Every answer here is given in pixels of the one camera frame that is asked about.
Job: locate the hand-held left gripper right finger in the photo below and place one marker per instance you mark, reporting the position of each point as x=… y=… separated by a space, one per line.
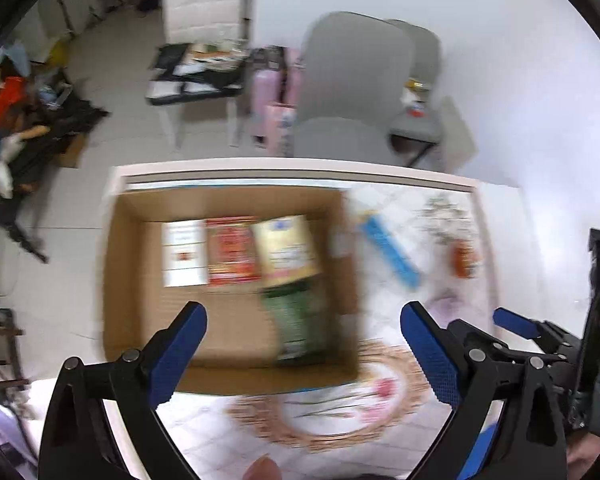
x=430 y=355

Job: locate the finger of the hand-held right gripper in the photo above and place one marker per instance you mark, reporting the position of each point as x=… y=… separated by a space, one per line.
x=477 y=452
x=517 y=322

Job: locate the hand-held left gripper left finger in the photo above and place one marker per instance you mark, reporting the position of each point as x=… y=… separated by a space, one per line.
x=177 y=355

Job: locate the brown cardboard box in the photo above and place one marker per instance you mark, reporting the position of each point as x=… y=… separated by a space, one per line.
x=225 y=340

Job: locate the person's right hand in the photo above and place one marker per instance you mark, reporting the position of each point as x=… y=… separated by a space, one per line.
x=585 y=452

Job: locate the person's left hand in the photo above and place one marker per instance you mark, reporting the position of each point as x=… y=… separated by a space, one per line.
x=263 y=467

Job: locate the orange packet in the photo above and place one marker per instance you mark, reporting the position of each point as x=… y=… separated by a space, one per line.
x=465 y=259

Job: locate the white packet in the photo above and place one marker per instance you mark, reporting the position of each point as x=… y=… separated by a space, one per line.
x=184 y=255

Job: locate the blue packet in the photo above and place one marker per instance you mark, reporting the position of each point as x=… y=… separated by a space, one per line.
x=387 y=250

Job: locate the red packet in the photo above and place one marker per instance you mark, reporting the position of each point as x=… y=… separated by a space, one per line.
x=231 y=252

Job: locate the green packet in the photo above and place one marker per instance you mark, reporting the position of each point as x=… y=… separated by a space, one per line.
x=297 y=320

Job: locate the beige packet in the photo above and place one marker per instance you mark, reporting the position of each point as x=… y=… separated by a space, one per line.
x=285 y=250

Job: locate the wooden stool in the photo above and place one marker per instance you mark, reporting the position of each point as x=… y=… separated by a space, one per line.
x=2 y=355

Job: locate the black tripod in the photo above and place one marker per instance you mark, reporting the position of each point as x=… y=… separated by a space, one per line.
x=45 y=160

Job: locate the red and white small item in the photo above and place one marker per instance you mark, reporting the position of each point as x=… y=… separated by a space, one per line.
x=417 y=108

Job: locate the yellow jar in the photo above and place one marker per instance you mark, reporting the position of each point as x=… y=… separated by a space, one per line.
x=416 y=84

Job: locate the pink bags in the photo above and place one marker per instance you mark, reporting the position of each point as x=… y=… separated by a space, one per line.
x=272 y=95

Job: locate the small grey chair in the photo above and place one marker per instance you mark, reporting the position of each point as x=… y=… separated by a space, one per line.
x=420 y=55

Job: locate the papers and black folders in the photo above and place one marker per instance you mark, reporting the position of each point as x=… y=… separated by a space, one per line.
x=200 y=67

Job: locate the pile of colourful clutter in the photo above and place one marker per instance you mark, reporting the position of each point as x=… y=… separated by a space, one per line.
x=2 y=125

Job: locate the large grey chair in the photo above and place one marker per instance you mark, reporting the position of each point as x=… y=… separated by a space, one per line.
x=352 y=75

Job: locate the white padded chair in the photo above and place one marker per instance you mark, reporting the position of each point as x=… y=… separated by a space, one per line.
x=205 y=5

